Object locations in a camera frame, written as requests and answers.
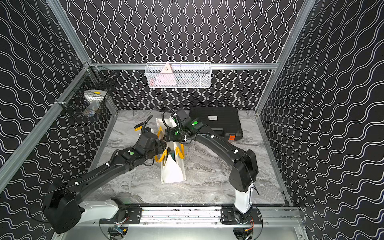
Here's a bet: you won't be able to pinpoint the white tote bag yellow handles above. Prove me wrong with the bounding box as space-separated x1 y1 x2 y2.
152 117 187 184

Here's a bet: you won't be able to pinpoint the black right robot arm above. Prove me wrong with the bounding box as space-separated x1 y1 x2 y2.
164 119 259 215

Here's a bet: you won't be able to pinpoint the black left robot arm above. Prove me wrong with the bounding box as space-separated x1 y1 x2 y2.
42 133 167 234

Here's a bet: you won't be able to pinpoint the black plastic tool case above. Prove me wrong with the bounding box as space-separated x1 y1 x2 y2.
190 107 243 141

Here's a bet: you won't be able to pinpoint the pink triangle card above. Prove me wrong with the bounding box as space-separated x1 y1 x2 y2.
155 63 177 87

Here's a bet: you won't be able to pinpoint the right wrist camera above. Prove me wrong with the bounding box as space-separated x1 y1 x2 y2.
176 109 192 125

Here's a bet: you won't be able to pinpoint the yellow handle screwdriver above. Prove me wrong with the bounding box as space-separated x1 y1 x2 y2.
134 123 144 132

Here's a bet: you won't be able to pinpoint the clear wall basket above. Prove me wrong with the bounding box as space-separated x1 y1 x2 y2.
145 62 212 89

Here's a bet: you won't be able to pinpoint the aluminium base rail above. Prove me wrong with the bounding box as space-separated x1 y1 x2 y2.
78 205 300 228

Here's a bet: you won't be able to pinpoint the black wire mesh basket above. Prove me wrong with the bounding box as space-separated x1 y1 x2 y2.
60 66 118 122

